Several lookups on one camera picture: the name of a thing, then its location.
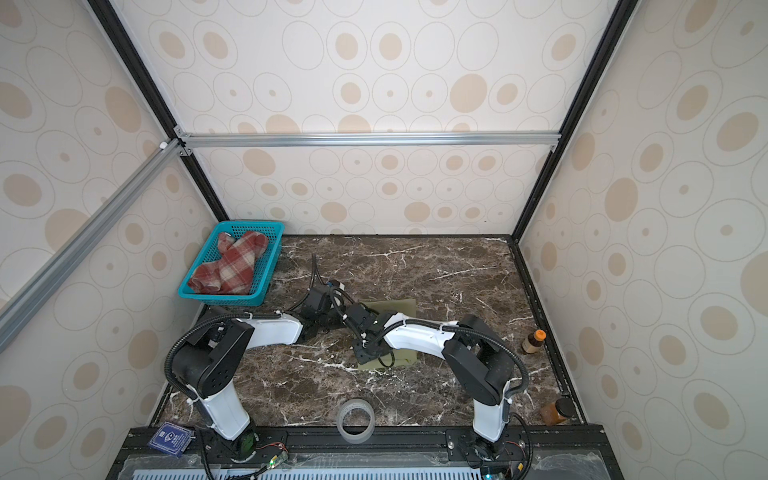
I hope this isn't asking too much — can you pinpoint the olive green skirt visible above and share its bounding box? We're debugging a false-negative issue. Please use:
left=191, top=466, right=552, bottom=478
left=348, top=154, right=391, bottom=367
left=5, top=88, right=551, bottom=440
left=358, top=299, right=418, bottom=371

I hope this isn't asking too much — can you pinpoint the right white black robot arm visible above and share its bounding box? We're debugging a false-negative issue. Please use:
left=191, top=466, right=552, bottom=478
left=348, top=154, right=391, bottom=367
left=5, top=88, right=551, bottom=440
left=342, top=304, right=530, bottom=453

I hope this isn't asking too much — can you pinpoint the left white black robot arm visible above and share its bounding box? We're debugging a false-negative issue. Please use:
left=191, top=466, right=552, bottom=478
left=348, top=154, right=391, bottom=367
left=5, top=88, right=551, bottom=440
left=163, top=306, right=344, bottom=462

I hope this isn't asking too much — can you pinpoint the clear tape roll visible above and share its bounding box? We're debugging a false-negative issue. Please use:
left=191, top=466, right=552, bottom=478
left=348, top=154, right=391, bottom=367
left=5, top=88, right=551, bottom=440
left=336, top=398, right=376, bottom=445

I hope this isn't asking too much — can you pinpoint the red plaid skirt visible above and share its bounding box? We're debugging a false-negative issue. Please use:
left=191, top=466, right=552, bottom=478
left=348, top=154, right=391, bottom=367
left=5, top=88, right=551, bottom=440
left=186, top=231, right=269, bottom=295

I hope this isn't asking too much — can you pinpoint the teal plastic basket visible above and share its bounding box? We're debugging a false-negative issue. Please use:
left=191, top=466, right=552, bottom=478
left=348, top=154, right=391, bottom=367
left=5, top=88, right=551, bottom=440
left=178, top=220, right=284, bottom=306

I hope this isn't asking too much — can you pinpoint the brown bottle orange cap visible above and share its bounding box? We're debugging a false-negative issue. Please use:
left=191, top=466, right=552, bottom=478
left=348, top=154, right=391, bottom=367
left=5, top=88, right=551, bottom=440
left=521, top=329, right=547, bottom=355

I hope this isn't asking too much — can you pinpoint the blue card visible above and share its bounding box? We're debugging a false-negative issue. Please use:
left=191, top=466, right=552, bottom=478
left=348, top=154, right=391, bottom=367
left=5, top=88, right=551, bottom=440
left=148, top=422, right=194, bottom=458

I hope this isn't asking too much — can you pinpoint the brown jar black lid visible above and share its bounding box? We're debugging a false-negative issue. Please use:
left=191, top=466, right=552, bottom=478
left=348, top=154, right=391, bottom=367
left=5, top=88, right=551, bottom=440
left=539, top=397, right=577, bottom=426

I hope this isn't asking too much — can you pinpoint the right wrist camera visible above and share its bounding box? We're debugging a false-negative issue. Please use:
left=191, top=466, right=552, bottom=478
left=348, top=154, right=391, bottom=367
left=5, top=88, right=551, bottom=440
left=345, top=303, right=377, bottom=333

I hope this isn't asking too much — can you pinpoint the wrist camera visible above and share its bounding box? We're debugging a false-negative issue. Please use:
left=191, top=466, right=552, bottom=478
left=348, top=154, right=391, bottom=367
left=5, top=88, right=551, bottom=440
left=345, top=303, right=377, bottom=333
left=299, top=280, right=344, bottom=319

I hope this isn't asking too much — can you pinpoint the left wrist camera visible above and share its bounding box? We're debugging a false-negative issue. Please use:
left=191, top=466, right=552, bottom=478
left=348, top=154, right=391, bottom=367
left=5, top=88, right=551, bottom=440
left=299, top=280, right=344, bottom=319

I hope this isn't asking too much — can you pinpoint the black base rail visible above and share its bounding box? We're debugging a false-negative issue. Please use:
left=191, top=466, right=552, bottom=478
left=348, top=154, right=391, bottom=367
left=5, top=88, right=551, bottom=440
left=107, top=425, right=623, bottom=479

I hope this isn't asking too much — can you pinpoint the horizontal aluminium rail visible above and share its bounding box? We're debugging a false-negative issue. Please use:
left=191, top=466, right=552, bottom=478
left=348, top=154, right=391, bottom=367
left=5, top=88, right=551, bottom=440
left=181, top=131, right=561, bottom=148

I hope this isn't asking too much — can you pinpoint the left slanted aluminium rail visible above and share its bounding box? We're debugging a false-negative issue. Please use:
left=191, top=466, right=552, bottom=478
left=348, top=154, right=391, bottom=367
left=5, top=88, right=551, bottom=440
left=1, top=139, right=182, bottom=350

